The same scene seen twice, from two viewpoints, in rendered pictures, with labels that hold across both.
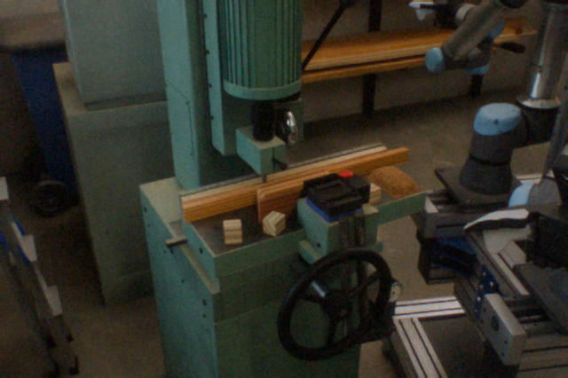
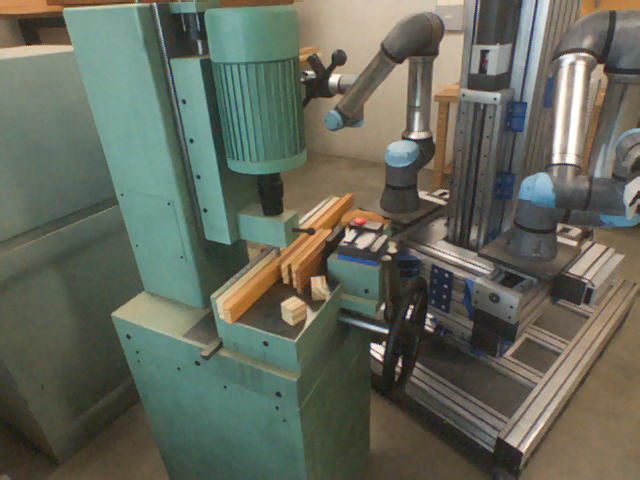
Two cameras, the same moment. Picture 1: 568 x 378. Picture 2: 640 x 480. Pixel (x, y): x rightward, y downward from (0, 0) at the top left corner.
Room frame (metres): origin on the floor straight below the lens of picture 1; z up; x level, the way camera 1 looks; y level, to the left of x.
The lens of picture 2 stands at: (0.40, 0.47, 1.51)
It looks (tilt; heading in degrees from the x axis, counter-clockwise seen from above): 29 degrees down; 326
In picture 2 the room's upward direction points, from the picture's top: 3 degrees counter-clockwise
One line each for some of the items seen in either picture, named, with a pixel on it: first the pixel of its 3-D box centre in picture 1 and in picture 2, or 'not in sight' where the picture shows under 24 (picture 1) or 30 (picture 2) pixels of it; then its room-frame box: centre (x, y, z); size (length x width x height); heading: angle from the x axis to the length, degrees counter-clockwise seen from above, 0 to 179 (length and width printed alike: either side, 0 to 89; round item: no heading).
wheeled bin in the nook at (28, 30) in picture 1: (69, 110); not in sight; (2.88, 1.15, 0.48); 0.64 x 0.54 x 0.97; 116
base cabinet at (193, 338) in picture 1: (249, 330); (264, 405); (1.35, 0.11, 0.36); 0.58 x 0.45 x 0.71; 29
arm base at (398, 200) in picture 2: (487, 168); (400, 193); (1.48, -0.60, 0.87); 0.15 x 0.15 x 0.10
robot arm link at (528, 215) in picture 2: not in sight; (542, 199); (0.99, -0.67, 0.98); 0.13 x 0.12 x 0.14; 34
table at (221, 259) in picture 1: (317, 220); (333, 273); (1.20, -0.08, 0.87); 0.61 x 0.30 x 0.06; 119
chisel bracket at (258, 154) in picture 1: (261, 151); (268, 227); (1.27, 0.06, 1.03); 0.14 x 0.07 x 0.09; 29
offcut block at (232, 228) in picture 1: (232, 232); (293, 310); (1.07, 0.11, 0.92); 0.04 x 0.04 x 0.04; 8
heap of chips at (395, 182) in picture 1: (393, 177); (362, 217); (1.34, -0.29, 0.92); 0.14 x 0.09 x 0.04; 29
